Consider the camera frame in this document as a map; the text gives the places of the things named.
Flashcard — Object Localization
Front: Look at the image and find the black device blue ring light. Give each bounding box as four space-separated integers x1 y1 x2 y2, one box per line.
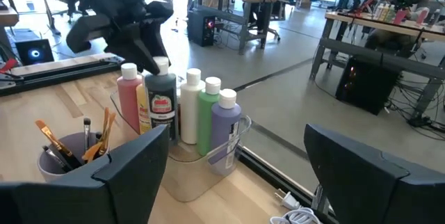
15 38 56 66

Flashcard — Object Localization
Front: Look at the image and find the large white paint bottle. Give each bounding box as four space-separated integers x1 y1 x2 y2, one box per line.
179 67 206 145

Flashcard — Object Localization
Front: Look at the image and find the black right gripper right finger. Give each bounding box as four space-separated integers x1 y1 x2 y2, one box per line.
304 123 410 224

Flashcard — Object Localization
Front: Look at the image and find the large teal paint bottle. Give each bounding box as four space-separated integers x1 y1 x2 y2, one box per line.
144 56 178 141

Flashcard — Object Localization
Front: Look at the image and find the lilac plastic cup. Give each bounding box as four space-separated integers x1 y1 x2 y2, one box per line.
37 131 112 183

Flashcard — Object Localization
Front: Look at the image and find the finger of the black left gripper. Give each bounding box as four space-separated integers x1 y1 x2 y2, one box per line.
144 0 174 65
104 34 161 74

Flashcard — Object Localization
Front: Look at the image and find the black floor cable tangle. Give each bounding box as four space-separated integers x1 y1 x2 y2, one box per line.
384 76 445 141

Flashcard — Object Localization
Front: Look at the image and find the clear plastic bin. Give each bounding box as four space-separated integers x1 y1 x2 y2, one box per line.
110 90 252 202

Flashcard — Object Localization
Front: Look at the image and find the large yellow paint bottle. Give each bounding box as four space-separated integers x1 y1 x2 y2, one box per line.
136 83 153 135

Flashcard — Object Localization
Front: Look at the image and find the white cable bundle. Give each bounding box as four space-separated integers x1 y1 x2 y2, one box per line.
269 188 323 224

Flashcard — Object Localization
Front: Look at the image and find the large red paint bottle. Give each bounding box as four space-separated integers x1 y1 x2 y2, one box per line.
116 63 143 134

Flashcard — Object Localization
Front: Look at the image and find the black computer tower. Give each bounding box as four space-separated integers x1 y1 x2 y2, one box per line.
335 56 401 115
187 10 216 47

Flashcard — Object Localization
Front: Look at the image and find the large green paint bottle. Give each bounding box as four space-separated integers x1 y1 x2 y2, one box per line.
197 77 222 157

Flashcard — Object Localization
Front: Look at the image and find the large blue paint bottle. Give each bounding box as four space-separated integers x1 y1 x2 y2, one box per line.
207 88 243 177

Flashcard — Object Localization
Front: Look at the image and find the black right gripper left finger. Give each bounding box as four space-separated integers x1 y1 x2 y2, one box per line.
62 125 170 224

